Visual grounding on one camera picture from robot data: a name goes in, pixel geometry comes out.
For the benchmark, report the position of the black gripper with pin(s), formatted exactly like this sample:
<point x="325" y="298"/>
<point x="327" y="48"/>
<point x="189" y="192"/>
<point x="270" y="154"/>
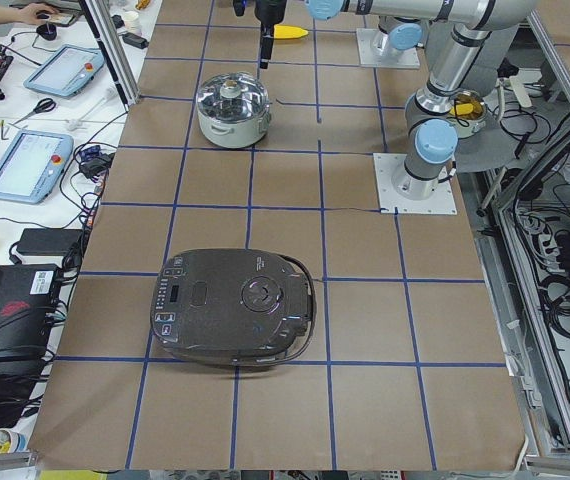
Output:
<point x="269" y="10"/>

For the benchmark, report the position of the glass pot lid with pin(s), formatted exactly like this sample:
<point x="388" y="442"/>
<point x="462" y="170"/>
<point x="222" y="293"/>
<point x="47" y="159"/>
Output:
<point x="232" y="98"/>

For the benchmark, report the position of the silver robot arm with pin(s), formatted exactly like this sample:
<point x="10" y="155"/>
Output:
<point x="432" y="139"/>
<point x="396" y="34"/>

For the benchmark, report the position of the yellow toy corn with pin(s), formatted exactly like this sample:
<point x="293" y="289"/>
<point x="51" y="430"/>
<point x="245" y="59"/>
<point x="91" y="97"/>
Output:
<point x="289" y="32"/>

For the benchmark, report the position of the white cooking pot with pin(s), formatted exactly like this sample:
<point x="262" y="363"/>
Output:
<point x="237" y="135"/>

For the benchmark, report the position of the white pot with corn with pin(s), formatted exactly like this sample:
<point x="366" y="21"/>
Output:
<point x="468" y="114"/>

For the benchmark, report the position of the person's hand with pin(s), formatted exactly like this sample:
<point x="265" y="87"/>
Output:
<point x="34" y="13"/>

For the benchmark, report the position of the upper blue teach pendant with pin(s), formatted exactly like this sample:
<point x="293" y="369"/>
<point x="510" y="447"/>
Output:
<point x="66" y="72"/>

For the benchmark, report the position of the blue teach pendant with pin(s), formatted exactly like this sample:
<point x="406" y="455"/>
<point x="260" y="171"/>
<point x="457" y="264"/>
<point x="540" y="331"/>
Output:
<point x="66" y="72"/>
<point x="32" y="164"/>

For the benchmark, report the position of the lower blue teach pendant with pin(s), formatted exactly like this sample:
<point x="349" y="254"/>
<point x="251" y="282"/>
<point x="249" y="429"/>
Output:
<point x="32" y="164"/>

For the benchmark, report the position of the dark electric rice cooker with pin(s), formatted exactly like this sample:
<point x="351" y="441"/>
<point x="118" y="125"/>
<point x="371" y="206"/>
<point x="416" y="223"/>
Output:
<point x="234" y="307"/>

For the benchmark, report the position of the black power adapter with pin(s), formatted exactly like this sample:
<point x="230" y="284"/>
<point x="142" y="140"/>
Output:
<point x="47" y="242"/>

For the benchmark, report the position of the black laptop computer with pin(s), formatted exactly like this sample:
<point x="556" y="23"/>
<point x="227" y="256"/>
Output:
<point x="28" y="296"/>

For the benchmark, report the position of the aluminium frame post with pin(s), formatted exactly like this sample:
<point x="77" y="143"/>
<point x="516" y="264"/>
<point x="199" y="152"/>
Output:
<point x="102" y="27"/>

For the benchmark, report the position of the black handled scissors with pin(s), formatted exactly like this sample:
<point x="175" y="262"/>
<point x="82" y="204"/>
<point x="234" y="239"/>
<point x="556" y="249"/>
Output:
<point x="42" y="106"/>

